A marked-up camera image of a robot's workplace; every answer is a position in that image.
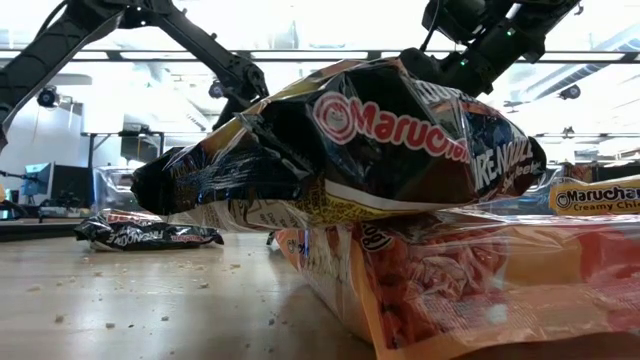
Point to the black Maruchan fire noodle pack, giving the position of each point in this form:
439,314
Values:
350,150
145,235

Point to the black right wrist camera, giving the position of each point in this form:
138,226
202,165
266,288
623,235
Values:
455,17

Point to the black ceiling spotlight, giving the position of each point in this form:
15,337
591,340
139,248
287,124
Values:
570,92
216,90
47,96

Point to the red Maruchan noodle pack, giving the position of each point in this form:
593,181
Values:
450,290

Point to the yellow Maruchan chicken noodle pack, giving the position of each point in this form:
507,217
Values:
595,197

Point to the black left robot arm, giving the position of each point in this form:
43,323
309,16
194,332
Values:
210,50

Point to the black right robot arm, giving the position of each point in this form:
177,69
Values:
540,20

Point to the dark computer monitor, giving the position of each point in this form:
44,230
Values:
72,185

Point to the computer monitor with blue screen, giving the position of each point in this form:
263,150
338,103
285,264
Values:
37,177

